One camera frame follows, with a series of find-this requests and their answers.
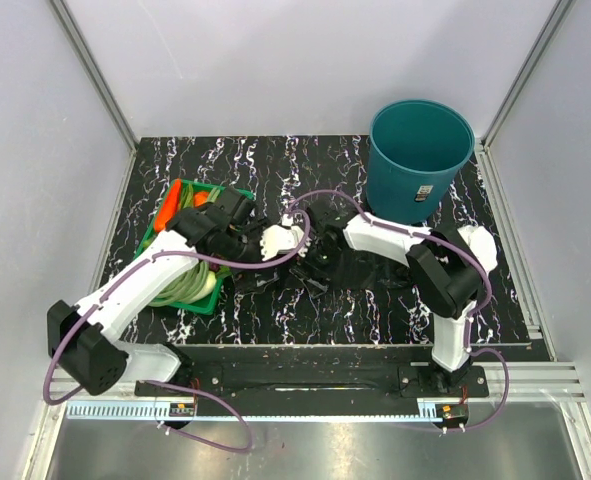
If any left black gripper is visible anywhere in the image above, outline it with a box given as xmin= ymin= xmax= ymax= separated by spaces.
xmin=222 ymin=218 xmax=281 ymax=294

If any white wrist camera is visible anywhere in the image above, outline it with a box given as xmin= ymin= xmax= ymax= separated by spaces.
xmin=281 ymin=213 xmax=297 ymax=228
xmin=260 ymin=225 xmax=304 ymax=261

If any green vegetable basket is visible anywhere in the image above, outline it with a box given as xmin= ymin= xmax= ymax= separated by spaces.
xmin=135 ymin=179 xmax=231 ymax=315

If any teal trash bin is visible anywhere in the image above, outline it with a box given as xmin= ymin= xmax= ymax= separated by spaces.
xmin=366 ymin=100 xmax=475 ymax=225

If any white round vegetable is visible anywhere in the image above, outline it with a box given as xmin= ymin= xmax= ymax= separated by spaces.
xmin=191 ymin=270 xmax=217 ymax=303

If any black trash bag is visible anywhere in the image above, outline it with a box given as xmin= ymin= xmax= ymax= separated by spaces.
xmin=232 ymin=234 xmax=416 ymax=299

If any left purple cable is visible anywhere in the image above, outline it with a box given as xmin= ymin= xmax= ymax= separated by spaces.
xmin=42 ymin=209 xmax=312 ymax=454

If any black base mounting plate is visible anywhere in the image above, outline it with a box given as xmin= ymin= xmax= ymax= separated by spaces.
xmin=74 ymin=342 xmax=491 ymax=401

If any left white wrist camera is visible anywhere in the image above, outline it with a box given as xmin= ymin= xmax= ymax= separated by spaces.
xmin=260 ymin=225 xmax=304 ymax=261

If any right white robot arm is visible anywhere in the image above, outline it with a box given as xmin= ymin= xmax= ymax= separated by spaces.
xmin=306 ymin=200 xmax=498 ymax=396

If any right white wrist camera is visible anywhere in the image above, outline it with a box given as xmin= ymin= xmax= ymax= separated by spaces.
xmin=281 ymin=213 xmax=297 ymax=228

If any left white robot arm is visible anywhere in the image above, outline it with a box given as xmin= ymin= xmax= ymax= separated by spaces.
xmin=47 ymin=180 xmax=265 ymax=396

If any orange tomato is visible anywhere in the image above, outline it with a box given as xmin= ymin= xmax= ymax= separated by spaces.
xmin=192 ymin=191 xmax=212 ymax=208

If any orange carrot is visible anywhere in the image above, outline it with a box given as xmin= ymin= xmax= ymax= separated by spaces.
xmin=153 ymin=179 xmax=182 ymax=233

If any aluminium frame rail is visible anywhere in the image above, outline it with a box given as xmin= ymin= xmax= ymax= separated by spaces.
xmin=475 ymin=144 xmax=585 ymax=402

